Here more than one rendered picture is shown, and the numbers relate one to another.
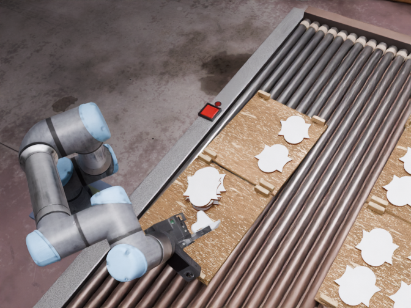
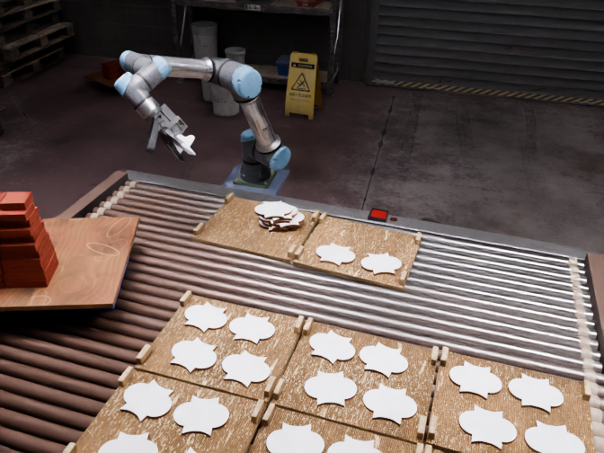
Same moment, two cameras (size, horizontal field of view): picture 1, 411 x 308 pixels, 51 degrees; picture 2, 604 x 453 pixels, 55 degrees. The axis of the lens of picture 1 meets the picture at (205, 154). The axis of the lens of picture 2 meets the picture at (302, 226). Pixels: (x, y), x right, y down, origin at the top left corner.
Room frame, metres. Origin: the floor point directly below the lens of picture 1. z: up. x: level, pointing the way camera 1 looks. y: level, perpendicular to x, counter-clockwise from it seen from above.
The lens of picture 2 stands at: (0.15, -1.83, 2.18)
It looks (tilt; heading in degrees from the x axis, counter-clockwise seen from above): 32 degrees down; 66
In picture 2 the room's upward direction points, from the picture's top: 2 degrees clockwise
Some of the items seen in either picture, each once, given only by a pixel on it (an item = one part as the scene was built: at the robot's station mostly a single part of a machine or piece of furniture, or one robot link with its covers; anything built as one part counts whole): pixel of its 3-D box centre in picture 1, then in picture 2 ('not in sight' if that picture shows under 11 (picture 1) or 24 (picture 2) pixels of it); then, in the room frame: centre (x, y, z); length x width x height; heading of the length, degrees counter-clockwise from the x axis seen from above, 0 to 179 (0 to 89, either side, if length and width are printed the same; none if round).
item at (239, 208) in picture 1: (202, 214); (258, 226); (0.79, 0.04, 0.93); 0.41 x 0.35 x 0.02; 137
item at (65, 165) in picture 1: (62, 177); (254, 144); (0.95, 0.53, 1.06); 0.13 x 0.12 x 0.14; 110
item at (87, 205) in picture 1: (70, 194); (254, 165); (0.95, 0.54, 0.94); 0.15 x 0.15 x 0.10
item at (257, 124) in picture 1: (265, 140); (359, 250); (1.10, -0.25, 0.93); 0.41 x 0.35 x 0.02; 136
